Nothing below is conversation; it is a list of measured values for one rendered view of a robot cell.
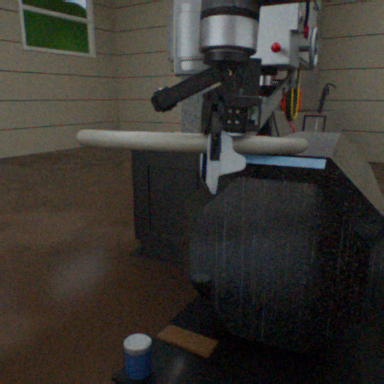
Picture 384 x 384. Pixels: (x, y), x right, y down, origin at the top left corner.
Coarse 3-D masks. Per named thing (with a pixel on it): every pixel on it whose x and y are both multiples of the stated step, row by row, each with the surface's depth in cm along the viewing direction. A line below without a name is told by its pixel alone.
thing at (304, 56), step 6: (306, 6) 137; (312, 6) 161; (318, 6) 181; (306, 12) 139; (312, 12) 162; (306, 18) 141; (312, 18) 164; (306, 24) 143; (306, 42) 156; (300, 54) 144; (306, 54) 159; (300, 60) 153; (306, 60) 161; (300, 66) 173; (306, 66) 173; (294, 72) 147; (294, 78) 147; (294, 84) 148
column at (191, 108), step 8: (208, 88) 224; (192, 96) 225; (200, 96) 225; (184, 104) 226; (192, 104) 226; (200, 104) 226; (184, 112) 227; (192, 112) 227; (200, 112) 227; (184, 120) 228; (192, 120) 229; (200, 120) 229; (184, 128) 230; (192, 128) 230; (200, 128) 230
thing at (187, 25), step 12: (192, 12) 207; (168, 24) 217; (180, 24) 209; (192, 24) 207; (168, 36) 219; (180, 36) 211; (192, 36) 209; (168, 48) 221; (180, 48) 213; (192, 48) 211
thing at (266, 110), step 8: (272, 80) 152; (280, 80) 151; (288, 80) 148; (296, 80) 148; (280, 88) 134; (288, 88) 149; (272, 96) 125; (280, 96) 136; (264, 104) 118; (272, 104) 125; (256, 112) 126; (264, 112) 115; (256, 120) 107; (264, 120) 116
